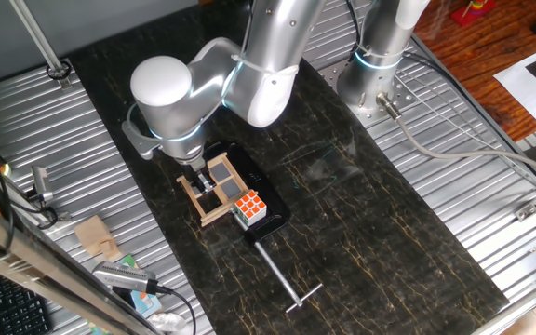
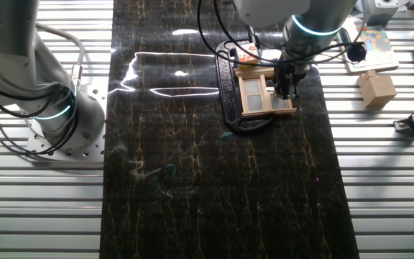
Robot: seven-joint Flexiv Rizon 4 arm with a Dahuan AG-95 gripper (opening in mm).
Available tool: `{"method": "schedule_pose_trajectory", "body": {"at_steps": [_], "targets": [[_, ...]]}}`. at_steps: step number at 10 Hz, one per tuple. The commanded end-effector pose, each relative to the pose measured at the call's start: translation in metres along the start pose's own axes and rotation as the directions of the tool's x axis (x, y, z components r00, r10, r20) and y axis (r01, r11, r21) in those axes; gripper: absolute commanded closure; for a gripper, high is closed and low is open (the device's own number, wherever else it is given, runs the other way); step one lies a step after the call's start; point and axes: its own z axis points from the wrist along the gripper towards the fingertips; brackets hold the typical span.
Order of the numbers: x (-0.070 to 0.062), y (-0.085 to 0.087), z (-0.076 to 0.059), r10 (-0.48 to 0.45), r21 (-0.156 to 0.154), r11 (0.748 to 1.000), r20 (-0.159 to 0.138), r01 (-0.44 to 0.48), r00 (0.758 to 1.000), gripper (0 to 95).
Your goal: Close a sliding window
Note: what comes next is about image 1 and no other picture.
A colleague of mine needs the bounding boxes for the rubik's cube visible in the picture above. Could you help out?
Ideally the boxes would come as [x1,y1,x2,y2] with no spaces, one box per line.
[231,189,268,228]

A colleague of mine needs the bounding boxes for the wooden sliding window model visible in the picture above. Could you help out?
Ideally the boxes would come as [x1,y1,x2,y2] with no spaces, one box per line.
[176,151,258,228]

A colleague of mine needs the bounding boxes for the black marble pattern mat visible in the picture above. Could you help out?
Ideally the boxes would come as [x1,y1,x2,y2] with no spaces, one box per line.
[68,0,511,335]

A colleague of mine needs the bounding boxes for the white marker paper sheet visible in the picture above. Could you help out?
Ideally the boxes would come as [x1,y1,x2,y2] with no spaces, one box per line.
[493,45,536,125]

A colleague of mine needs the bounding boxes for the thin black table cable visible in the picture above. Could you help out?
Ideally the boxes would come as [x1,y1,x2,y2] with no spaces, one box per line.
[402,49,536,191]

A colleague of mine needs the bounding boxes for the small cardboard piece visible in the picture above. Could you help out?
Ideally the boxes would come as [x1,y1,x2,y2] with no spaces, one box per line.
[74,214,124,262]

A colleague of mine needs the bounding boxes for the silver camera pole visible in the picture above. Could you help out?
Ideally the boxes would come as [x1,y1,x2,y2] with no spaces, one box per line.
[8,0,74,90]

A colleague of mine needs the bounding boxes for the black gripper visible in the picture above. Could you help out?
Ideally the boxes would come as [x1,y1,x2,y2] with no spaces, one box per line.
[187,163,219,195]

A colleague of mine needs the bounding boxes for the colourful picture puzzle board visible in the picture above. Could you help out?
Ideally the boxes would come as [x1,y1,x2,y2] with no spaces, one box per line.
[117,253,163,320]

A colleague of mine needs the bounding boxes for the black camera cable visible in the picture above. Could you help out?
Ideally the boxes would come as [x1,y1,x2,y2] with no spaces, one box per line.
[154,281,198,335]

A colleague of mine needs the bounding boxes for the silver robot mounting plate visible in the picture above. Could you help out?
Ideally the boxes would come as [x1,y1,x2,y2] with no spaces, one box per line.
[318,58,421,130]

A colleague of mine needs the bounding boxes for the black keyboard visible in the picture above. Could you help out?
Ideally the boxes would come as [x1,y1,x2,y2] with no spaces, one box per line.
[0,271,54,335]

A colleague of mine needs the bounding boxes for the white crumpled plastic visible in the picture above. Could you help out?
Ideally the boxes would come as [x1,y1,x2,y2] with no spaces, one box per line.
[148,311,189,334]

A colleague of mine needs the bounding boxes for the silver depth camera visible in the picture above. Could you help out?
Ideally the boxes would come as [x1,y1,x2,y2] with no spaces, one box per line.
[31,165,55,204]
[91,260,161,295]

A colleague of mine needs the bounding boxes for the thick gray robot cable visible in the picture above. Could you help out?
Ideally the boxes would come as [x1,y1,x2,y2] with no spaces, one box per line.
[375,91,536,185]

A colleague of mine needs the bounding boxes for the black C-clamp with silver screw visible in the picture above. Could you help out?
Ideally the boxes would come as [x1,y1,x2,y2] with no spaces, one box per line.
[202,140,324,315]

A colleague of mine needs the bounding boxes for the aluminium frame beam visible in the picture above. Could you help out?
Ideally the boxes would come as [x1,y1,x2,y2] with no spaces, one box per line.
[0,188,165,335]

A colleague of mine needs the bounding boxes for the black camera ball mount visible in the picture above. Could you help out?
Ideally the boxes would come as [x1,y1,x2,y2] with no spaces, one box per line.
[24,190,72,230]

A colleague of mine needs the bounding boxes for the brown wooden table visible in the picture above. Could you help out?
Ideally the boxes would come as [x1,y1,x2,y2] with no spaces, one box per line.
[411,0,536,143]

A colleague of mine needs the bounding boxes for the red ring stacking toy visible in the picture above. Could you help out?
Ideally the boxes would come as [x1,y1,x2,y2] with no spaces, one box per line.
[450,0,498,28]

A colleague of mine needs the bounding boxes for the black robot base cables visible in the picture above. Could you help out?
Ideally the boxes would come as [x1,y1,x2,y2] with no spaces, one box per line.
[345,0,363,51]

